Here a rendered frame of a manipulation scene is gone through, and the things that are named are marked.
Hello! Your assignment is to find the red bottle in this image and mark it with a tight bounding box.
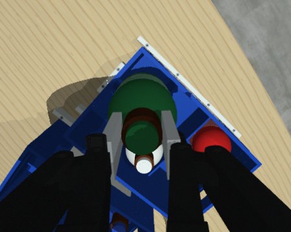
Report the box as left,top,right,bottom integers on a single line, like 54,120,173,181
189,119,232,153

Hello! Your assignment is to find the green bottle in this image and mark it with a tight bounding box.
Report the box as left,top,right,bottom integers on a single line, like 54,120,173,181
107,73,177,155

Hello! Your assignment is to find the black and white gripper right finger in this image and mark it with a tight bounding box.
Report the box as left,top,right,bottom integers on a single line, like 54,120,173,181
161,110,291,232

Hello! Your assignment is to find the dark blue bottle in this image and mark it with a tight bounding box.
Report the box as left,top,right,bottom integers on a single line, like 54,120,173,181
110,208,131,232

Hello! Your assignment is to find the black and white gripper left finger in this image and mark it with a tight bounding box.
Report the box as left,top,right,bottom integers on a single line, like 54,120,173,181
0,112,123,232

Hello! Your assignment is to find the blue crate with dividers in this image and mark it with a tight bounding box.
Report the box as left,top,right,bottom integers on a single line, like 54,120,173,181
0,119,155,232
63,47,262,218

